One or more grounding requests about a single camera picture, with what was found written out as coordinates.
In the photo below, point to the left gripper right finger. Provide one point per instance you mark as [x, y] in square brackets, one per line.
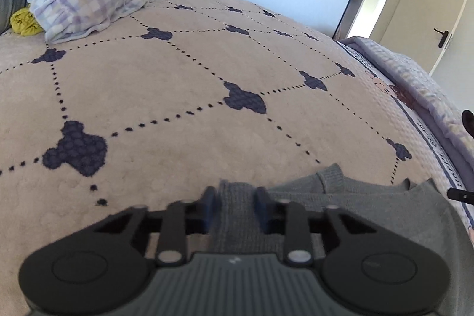
[363, 266]

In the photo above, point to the cream door with handle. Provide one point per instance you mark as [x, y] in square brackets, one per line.
[423, 29]

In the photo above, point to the dark brown curved object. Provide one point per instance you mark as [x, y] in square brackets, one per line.
[468, 122]

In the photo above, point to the grey padded headboard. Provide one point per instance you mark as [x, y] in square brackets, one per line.
[7, 9]

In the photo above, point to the folded lavender blanket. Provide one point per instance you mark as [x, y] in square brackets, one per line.
[406, 73]

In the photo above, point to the grey knit cat sweater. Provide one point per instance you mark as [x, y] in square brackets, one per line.
[417, 212]

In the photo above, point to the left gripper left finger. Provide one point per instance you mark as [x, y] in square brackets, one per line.
[103, 266]

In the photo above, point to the pink quilted bedspread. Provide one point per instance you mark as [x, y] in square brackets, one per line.
[183, 94]

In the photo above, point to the yellow crumpled cloth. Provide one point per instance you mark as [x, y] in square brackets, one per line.
[23, 23]

